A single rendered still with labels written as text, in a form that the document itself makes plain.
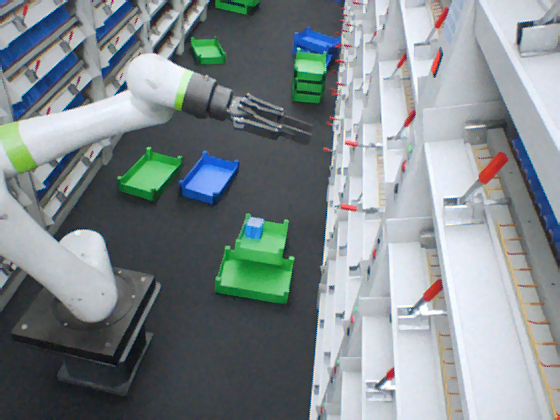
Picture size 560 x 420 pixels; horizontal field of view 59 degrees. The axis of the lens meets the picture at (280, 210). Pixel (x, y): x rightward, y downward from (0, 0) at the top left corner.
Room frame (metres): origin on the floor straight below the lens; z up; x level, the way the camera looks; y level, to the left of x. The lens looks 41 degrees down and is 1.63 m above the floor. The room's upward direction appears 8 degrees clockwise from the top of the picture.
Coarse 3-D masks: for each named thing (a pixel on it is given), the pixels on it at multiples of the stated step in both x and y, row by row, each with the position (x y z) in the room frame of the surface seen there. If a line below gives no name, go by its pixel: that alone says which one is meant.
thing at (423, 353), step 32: (416, 224) 0.58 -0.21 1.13; (416, 256) 0.55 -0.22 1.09; (416, 288) 0.49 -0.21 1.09; (416, 320) 0.42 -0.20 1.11; (416, 352) 0.38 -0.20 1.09; (448, 352) 0.38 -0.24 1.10; (416, 384) 0.33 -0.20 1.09; (448, 384) 0.33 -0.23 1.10; (416, 416) 0.29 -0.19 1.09; (448, 416) 0.29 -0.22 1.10
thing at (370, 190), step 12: (372, 108) 1.28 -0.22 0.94; (372, 120) 1.28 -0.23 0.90; (372, 132) 1.23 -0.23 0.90; (372, 156) 1.11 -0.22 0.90; (372, 168) 1.06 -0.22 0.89; (372, 180) 1.01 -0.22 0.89; (372, 192) 0.96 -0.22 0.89; (372, 204) 0.91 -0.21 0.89; (372, 228) 0.83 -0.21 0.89; (372, 240) 0.79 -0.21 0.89
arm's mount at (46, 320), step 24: (120, 288) 0.99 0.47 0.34; (144, 288) 1.00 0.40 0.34; (48, 312) 0.87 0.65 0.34; (120, 312) 0.89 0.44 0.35; (24, 336) 0.78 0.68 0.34; (48, 336) 0.78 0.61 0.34; (72, 336) 0.79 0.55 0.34; (96, 336) 0.80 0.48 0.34; (120, 336) 0.81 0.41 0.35; (96, 360) 0.75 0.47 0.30
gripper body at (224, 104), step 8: (224, 88) 1.00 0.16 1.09; (216, 96) 0.97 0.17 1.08; (224, 96) 0.98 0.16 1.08; (232, 96) 1.02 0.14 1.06; (216, 104) 0.96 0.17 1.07; (224, 104) 0.97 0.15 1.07; (232, 104) 0.99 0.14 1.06; (240, 104) 1.00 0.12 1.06; (216, 112) 0.96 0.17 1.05; (224, 112) 0.96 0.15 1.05; (232, 112) 0.96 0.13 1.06; (240, 112) 0.97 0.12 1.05; (224, 120) 0.98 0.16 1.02; (232, 120) 0.95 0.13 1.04
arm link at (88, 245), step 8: (72, 232) 0.98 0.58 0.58; (80, 232) 0.98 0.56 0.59; (88, 232) 0.99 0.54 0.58; (96, 232) 1.00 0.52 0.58; (64, 240) 0.94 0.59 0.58; (72, 240) 0.94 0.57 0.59; (80, 240) 0.94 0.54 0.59; (88, 240) 0.95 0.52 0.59; (96, 240) 0.96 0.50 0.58; (72, 248) 0.91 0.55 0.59; (80, 248) 0.91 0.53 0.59; (88, 248) 0.92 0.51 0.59; (96, 248) 0.93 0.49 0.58; (104, 248) 0.95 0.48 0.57; (80, 256) 0.88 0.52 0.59; (88, 256) 0.89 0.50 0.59; (96, 256) 0.90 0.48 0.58; (104, 256) 0.92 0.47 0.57
